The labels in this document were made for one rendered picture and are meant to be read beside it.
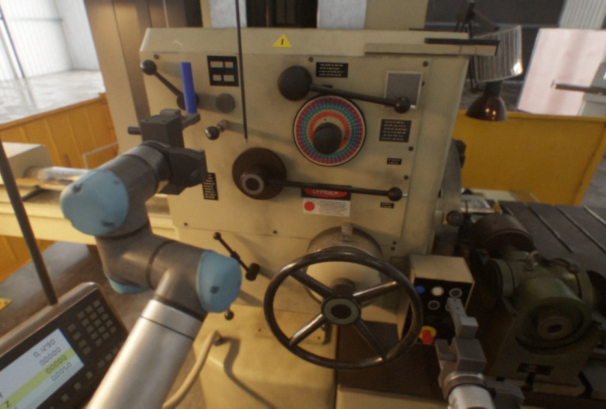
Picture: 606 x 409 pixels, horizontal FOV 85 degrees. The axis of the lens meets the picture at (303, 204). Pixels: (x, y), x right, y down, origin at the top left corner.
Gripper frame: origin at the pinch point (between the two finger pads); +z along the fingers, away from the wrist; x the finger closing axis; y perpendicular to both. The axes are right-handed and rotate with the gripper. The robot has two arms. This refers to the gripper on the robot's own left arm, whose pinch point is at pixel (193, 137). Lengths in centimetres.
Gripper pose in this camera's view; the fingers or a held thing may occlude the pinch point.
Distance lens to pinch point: 72.7
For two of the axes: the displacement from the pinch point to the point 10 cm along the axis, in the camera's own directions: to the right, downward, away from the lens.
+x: -0.1, 8.8, 4.7
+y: -9.9, -0.8, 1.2
